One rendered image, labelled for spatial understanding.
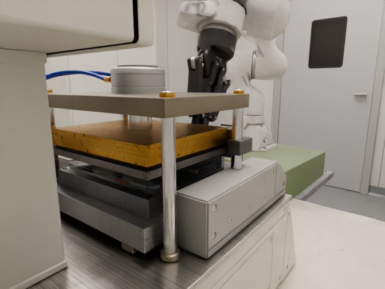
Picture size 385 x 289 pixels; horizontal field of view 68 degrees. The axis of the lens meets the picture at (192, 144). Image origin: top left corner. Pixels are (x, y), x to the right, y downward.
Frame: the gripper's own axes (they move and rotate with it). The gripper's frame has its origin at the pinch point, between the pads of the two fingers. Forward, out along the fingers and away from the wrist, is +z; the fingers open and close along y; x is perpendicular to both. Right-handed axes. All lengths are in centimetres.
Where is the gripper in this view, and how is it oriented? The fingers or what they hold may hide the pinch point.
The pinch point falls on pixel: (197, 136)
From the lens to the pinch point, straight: 54.9
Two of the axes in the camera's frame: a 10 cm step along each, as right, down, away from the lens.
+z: -2.1, 9.8, -0.7
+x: -7.9, -1.3, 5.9
